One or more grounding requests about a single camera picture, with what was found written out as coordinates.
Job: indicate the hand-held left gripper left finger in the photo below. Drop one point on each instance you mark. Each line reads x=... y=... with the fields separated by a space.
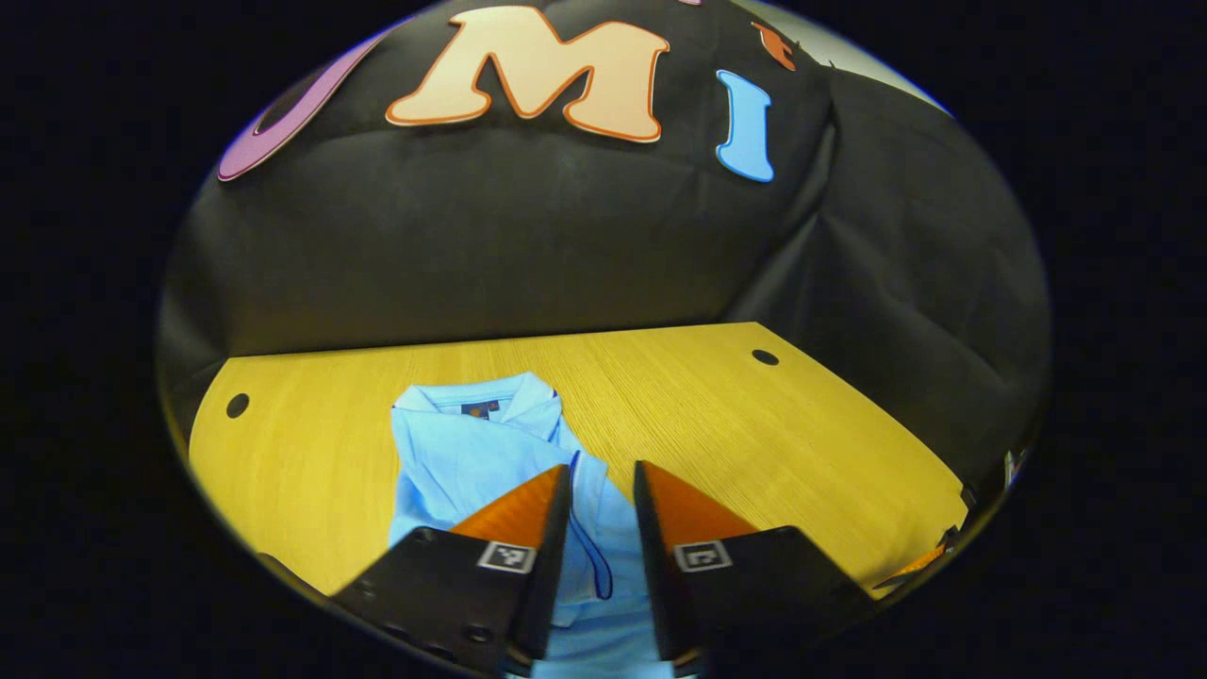
x=552 y=566

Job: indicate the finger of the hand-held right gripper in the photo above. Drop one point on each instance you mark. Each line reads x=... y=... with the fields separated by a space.
x=919 y=564

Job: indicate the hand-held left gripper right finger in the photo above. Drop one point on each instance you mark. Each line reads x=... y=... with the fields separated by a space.
x=655 y=585

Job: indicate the light blue T-shirt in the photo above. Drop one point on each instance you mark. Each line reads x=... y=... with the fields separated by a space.
x=471 y=462

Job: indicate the black table grommet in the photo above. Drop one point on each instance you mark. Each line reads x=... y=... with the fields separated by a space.
x=765 y=357
x=238 y=405

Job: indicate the black backdrop cloth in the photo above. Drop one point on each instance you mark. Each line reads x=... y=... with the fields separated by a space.
x=566 y=245

